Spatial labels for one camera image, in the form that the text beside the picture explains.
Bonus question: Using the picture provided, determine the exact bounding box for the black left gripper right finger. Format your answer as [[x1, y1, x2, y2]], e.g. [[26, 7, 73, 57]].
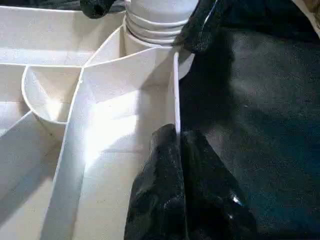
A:
[[181, 129, 259, 240]]

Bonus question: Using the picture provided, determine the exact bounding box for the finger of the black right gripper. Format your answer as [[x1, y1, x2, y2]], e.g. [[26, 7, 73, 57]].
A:
[[79, 0, 129, 20], [172, 0, 229, 55]]

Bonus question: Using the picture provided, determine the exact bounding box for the white plastic table top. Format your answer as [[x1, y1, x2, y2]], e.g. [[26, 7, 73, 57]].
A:
[[0, 5, 196, 240]]

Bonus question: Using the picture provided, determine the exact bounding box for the black work surface mat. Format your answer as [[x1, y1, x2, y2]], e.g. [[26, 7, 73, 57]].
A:
[[0, 0, 320, 240]]

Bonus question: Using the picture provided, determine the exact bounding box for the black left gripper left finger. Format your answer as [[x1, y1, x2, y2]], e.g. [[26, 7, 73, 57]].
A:
[[124, 125, 187, 240]]

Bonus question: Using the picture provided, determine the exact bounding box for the white plastic table leg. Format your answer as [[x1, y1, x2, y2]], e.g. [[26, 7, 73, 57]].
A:
[[122, 0, 198, 47]]

